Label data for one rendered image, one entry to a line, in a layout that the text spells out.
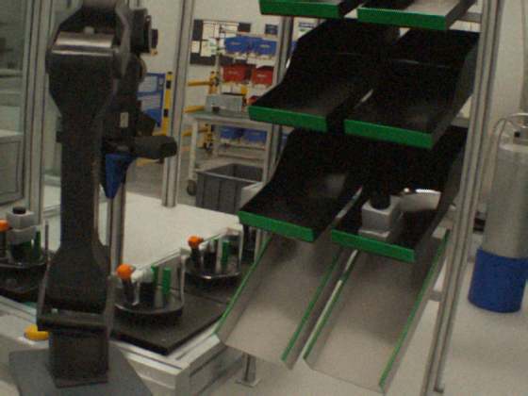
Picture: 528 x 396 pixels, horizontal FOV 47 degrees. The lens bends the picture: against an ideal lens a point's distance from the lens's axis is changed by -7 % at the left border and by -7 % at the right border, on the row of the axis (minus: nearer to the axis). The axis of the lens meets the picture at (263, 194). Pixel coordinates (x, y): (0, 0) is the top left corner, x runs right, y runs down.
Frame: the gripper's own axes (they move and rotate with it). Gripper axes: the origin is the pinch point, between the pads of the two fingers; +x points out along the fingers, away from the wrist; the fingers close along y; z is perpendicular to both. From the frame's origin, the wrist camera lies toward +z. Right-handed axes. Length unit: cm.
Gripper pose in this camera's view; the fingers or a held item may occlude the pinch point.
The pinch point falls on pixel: (111, 175)
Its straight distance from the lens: 95.8
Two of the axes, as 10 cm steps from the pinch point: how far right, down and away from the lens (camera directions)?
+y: -9.1, -1.8, 3.8
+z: 4.0, -1.5, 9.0
